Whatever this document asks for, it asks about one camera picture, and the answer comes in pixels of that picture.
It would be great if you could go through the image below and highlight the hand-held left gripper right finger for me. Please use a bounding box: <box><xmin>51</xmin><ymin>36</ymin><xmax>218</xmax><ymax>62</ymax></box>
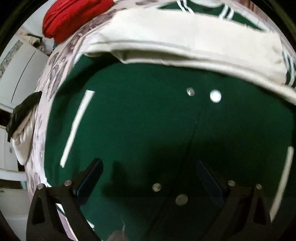
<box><xmin>195</xmin><ymin>159</ymin><xmax>272</xmax><ymax>241</ymax></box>

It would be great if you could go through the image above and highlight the dark cloth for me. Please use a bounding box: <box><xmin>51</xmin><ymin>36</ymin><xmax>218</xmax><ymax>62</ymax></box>
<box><xmin>6</xmin><ymin>91</ymin><xmax>43</xmax><ymax>142</ymax></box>

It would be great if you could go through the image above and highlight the white cabinet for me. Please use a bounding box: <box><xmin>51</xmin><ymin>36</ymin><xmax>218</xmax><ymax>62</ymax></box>
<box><xmin>0</xmin><ymin>38</ymin><xmax>50</xmax><ymax>172</ymax></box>

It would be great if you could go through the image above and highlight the red cloth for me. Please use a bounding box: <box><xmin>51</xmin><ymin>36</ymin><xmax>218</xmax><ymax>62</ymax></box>
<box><xmin>42</xmin><ymin>0</ymin><xmax>116</xmax><ymax>43</ymax></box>

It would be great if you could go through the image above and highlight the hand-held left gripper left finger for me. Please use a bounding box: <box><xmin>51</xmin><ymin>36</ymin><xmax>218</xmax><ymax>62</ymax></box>
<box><xmin>26</xmin><ymin>158</ymin><xmax>104</xmax><ymax>241</ymax></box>

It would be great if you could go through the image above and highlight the green varsity jacket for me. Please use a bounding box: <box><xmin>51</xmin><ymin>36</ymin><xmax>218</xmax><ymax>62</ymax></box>
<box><xmin>44</xmin><ymin>0</ymin><xmax>296</xmax><ymax>241</ymax></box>

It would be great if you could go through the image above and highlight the white cloth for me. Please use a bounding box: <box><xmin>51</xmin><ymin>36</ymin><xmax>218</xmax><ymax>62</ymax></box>
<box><xmin>12</xmin><ymin>111</ymin><xmax>37</xmax><ymax>165</ymax></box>

